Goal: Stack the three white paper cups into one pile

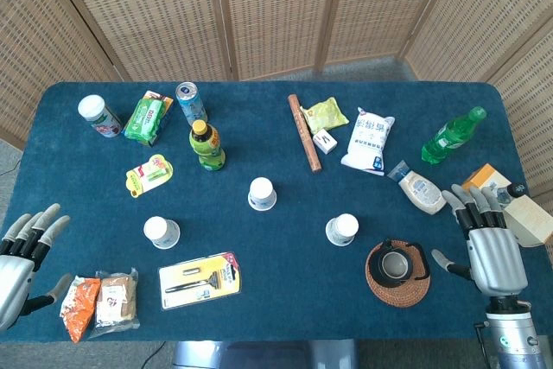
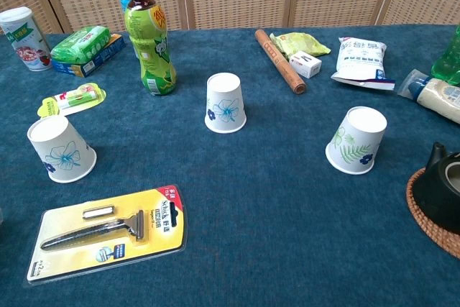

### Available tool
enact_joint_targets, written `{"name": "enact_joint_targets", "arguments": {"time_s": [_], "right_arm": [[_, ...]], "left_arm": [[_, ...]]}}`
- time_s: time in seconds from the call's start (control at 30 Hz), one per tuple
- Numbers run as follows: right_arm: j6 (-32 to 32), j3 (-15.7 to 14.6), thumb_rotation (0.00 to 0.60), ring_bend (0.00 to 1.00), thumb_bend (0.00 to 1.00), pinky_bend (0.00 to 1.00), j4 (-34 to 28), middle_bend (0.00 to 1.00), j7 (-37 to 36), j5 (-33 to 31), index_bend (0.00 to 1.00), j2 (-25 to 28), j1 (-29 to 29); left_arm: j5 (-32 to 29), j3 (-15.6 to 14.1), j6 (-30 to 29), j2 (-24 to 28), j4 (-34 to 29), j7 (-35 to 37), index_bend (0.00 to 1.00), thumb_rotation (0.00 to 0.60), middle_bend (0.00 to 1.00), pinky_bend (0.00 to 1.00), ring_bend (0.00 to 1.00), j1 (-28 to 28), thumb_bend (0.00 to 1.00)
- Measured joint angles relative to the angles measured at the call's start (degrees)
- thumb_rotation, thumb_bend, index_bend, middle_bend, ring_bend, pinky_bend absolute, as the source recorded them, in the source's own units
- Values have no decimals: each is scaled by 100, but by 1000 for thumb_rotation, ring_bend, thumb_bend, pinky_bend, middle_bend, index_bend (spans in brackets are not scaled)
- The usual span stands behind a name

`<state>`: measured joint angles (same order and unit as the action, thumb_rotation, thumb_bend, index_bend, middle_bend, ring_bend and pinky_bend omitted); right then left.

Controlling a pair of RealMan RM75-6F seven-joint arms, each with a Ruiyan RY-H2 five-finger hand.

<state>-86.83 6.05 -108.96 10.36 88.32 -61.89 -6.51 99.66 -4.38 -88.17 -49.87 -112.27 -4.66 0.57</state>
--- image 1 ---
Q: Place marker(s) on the light blue drink can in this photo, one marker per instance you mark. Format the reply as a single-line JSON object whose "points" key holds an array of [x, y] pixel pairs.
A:
{"points": [[191, 103]]}

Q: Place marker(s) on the small white box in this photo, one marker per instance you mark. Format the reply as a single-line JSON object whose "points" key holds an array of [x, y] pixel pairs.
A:
{"points": [[325, 141]]}

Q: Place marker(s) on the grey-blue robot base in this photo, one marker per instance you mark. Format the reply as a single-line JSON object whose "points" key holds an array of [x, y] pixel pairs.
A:
{"points": [[259, 356]]}

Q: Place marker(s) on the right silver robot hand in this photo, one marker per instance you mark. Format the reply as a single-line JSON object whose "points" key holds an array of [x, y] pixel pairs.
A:
{"points": [[497, 261]]}

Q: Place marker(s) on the yellow razor blister pack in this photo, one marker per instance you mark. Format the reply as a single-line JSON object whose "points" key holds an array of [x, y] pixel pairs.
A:
{"points": [[199, 280]]}

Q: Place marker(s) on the cream squeeze sauce bottle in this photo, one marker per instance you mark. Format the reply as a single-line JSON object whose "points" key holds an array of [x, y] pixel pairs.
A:
{"points": [[421, 192]]}

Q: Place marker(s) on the woven bamboo folding screen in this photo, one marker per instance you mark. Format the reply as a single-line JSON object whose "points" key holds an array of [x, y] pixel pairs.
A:
{"points": [[276, 10]]}

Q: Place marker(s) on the brown snack in clear bag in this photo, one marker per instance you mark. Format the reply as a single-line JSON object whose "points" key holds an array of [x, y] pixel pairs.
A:
{"points": [[114, 300]]}

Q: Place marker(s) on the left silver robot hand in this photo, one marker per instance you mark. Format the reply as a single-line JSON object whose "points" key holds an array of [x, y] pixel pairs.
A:
{"points": [[15, 282]]}

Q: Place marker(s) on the yellow-green snack pouch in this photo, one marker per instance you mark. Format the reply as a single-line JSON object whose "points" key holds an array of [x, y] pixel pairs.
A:
{"points": [[326, 114]]}

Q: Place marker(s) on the green tea bottle yellow cap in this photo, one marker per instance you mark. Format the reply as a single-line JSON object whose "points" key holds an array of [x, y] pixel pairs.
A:
{"points": [[207, 146]]}

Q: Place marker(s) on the white bag with blue print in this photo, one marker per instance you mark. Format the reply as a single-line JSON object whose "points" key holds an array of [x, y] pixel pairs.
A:
{"points": [[367, 140]]}

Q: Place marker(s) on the clear bottle with black cap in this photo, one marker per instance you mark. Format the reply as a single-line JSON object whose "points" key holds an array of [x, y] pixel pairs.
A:
{"points": [[516, 189]]}

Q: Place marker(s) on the brown wooden rod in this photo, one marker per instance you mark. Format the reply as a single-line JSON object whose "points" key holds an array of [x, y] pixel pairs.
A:
{"points": [[304, 133]]}

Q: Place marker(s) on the white-lidded printed canister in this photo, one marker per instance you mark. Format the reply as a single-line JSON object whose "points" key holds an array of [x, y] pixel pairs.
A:
{"points": [[99, 117]]}

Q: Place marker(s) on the orange snack bag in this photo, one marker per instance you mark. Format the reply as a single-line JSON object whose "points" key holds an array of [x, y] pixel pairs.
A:
{"points": [[80, 304]]}

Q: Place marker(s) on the white paper cup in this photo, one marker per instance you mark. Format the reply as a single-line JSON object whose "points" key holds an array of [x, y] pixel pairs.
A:
{"points": [[161, 230], [343, 228], [262, 192]]}

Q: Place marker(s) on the green wet wipes pack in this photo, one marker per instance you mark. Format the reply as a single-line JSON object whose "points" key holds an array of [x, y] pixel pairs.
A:
{"points": [[147, 120]]}

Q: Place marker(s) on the green plastic soda bottle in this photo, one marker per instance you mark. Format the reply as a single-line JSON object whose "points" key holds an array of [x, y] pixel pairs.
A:
{"points": [[449, 135]]}

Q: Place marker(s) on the lip balm blister pack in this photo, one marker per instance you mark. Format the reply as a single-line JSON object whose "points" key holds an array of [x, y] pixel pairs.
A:
{"points": [[149, 174]]}

